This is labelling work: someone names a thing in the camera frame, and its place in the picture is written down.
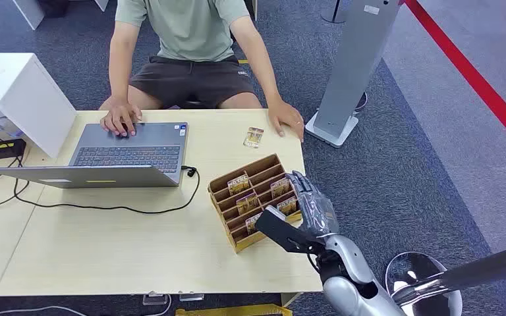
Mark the black power adapter yellow label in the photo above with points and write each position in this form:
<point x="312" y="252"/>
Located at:
<point x="2" y="149"/>

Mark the white cabinet box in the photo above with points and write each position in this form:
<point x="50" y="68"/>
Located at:
<point x="21" y="96"/>

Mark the person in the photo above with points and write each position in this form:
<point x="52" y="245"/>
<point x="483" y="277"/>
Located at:
<point x="192" y="39"/>

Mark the clear table bracket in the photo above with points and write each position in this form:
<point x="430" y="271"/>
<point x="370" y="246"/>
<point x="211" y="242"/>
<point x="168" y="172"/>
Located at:
<point x="155" y="299"/>
<point x="191" y="297"/>

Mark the grey kiosk stand white base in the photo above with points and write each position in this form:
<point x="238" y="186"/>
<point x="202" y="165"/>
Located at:
<point x="349" y="69"/>

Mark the white furniture panel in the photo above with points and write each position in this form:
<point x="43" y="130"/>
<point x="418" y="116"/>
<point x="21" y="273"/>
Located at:
<point x="28" y="12"/>

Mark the person's left forearm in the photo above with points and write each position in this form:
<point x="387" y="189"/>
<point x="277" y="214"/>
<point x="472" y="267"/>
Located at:
<point x="259" y="72"/>

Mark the black round floor base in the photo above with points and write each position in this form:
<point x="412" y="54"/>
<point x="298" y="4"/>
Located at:
<point x="361" y="101"/>

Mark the red barrier belt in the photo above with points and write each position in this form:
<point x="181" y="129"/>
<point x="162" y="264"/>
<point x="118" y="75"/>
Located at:
<point x="471" y="74"/>

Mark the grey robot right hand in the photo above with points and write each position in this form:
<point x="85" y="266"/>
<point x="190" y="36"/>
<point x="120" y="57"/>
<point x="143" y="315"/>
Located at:
<point x="316" y="209"/>

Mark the grey laptop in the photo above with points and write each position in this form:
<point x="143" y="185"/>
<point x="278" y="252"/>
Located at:
<point x="126" y="152"/>

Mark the dark stanchion base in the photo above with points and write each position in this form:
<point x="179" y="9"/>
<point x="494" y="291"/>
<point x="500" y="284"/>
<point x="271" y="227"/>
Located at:
<point x="333" y="13"/>

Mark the wooden slotted card holder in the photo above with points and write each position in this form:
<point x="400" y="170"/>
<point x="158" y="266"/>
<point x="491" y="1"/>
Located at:
<point x="235" y="237"/>

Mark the yellow strip under table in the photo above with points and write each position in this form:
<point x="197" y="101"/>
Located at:
<point x="235" y="311"/>

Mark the person's right hand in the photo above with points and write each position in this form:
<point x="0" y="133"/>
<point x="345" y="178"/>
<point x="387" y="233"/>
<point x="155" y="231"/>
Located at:
<point x="120" y="117"/>

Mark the person's left hand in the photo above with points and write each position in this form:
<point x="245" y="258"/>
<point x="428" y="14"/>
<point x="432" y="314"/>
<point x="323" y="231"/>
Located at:
<point x="285" y="117"/>

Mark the person's right forearm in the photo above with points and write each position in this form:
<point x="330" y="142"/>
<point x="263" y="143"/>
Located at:
<point x="121" y="74"/>

